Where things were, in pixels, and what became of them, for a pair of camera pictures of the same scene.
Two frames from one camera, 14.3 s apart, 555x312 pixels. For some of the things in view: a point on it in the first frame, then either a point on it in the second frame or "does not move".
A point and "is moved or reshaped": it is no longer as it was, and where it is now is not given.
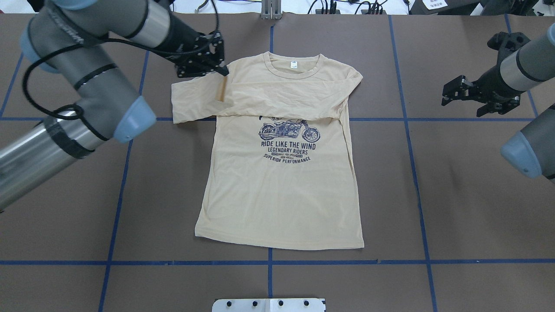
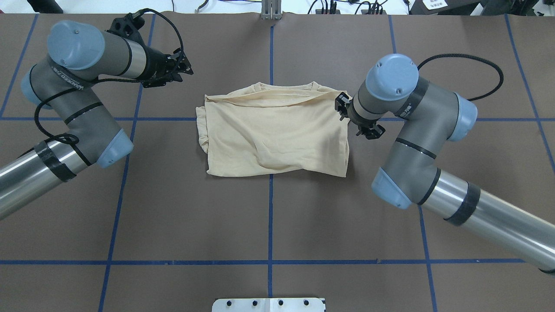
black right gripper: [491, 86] → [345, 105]
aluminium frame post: [271, 9] does not move
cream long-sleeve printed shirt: [280, 175] is moved or reshaped
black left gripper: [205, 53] → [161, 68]
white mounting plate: [269, 305] does not move
